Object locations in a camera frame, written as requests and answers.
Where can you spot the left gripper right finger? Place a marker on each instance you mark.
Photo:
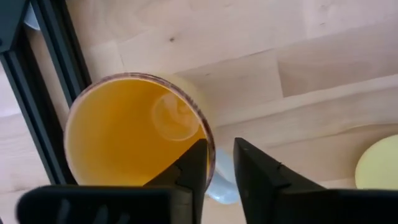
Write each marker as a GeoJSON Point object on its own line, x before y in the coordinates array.
{"type": "Point", "coordinates": [258, 180]}

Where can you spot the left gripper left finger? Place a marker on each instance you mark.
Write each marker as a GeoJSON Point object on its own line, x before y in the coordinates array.
{"type": "Point", "coordinates": [192, 174]}

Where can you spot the yellow mug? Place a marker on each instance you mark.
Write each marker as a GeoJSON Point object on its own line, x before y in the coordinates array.
{"type": "Point", "coordinates": [124, 130]}

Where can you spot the small yellow cup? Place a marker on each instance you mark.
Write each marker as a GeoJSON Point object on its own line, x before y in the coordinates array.
{"type": "Point", "coordinates": [379, 165]}

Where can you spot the black aluminium table frame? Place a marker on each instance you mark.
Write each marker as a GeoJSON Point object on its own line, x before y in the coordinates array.
{"type": "Point", "coordinates": [28, 93]}

